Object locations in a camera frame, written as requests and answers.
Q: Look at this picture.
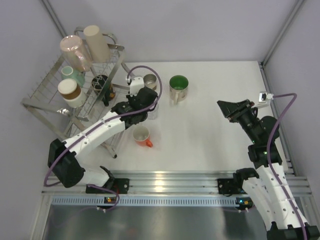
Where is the floral mug green inside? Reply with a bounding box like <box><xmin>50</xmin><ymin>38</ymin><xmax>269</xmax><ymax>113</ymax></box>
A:
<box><xmin>169</xmin><ymin>75</ymin><xmax>189</xmax><ymax>105</ymax></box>

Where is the aluminium mounting rail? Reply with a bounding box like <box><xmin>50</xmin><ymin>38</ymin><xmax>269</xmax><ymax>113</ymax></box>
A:
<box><xmin>41</xmin><ymin>170</ymin><xmax>312</xmax><ymax>197</ymax></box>

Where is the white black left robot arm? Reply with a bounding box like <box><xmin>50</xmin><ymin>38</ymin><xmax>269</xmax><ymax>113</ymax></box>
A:
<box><xmin>47</xmin><ymin>87</ymin><xmax>159</xmax><ymax>193</ymax></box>

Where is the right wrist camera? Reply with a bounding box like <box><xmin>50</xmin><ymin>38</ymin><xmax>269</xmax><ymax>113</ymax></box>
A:
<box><xmin>253</xmin><ymin>91</ymin><xmax>274</xmax><ymax>109</ymax></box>

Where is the iridescent pink mug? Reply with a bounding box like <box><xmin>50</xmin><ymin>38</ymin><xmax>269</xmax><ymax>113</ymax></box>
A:
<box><xmin>59</xmin><ymin>35</ymin><xmax>93</xmax><ymax>72</ymax></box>

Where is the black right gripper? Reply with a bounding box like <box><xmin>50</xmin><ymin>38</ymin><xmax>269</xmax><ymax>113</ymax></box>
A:
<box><xmin>217</xmin><ymin>99</ymin><xmax>260</xmax><ymax>144</ymax></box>

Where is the tall beige cup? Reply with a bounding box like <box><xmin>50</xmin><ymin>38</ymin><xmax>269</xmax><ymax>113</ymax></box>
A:
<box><xmin>83</xmin><ymin>25</ymin><xmax>112</xmax><ymax>63</ymax></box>

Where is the clear glass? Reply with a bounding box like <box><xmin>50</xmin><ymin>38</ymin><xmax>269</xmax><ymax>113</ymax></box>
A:
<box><xmin>147</xmin><ymin>103</ymin><xmax>159</xmax><ymax>120</ymax></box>

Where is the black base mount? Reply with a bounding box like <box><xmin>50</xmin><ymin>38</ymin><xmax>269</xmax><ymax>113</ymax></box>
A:
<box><xmin>85</xmin><ymin>166</ymin><xmax>130</xmax><ymax>194</ymax></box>
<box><xmin>217</xmin><ymin>168</ymin><xmax>249</xmax><ymax>197</ymax></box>

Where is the perforated cable duct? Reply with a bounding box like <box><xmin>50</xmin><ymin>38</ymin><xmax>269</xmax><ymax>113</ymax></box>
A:
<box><xmin>51</xmin><ymin>195</ymin><xmax>243</xmax><ymax>207</ymax></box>

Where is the dark brown mug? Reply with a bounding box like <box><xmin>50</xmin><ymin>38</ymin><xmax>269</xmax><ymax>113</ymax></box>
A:
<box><xmin>91</xmin><ymin>74</ymin><xmax>116</xmax><ymax>107</ymax></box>

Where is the teal green mug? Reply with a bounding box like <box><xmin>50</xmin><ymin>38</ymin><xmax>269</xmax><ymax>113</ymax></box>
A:
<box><xmin>61</xmin><ymin>65</ymin><xmax>85</xmax><ymax>88</ymax></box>

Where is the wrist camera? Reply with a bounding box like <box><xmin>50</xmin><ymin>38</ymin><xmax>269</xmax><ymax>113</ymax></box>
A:
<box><xmin>253</xmin><ymin>91</ymin><xmax>274</xmax><ymax>109</ymax></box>
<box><xmin>126</xmin><ymin>76</ymin><xmax>145</xmax><ymax>96</ymax></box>

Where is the orange mug white inside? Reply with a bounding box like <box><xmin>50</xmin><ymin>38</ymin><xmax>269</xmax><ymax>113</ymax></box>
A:
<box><xmin>132</xmin><ymin>125</ymin><xmax>153</xmax><ymax>148</ymax></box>

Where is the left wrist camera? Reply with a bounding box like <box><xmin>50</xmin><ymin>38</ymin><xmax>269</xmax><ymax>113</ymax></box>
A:
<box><xmin>126</xmin><ymin>76</ymin><xmax>145</xmax><ymax>96</ymax></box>

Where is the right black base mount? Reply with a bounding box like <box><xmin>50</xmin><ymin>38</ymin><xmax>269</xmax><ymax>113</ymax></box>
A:
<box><xmin>217</xmin><ymin>168</ymin><xmax>249</xmax><ymax>197</ymax></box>

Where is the steel cup with cork base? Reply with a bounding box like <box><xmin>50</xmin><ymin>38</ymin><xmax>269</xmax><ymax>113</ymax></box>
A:
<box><xmin>57</xmin><ymin>78</ymin><xmax>87</xmax><ymax>108</ymax></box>

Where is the steel cup with brown band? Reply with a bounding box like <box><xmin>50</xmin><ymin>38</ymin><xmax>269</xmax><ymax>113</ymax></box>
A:
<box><xmin>143</xmin><ymin>73</ymin><xmax>157</xmax><ymax>91</ymax></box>

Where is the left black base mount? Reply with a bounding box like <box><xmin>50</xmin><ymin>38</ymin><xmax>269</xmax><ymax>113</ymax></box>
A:
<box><xmin>85</xmin><ymin>166</ymin><xmax>130</xmax><ymax>194</ymax></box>

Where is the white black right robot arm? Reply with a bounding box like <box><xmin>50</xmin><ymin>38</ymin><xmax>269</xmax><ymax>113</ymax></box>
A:
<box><xmin>217</xmin><ymin>93</ymin><xmax>320</xmax><ymax>240</ymax></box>

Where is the stainless steel dish rack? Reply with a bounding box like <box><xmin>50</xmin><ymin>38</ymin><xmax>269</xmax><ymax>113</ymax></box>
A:
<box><xmin>21</xmin><ymin>26</ymin><xmax>141</xmax><ymax>159</ymax></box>

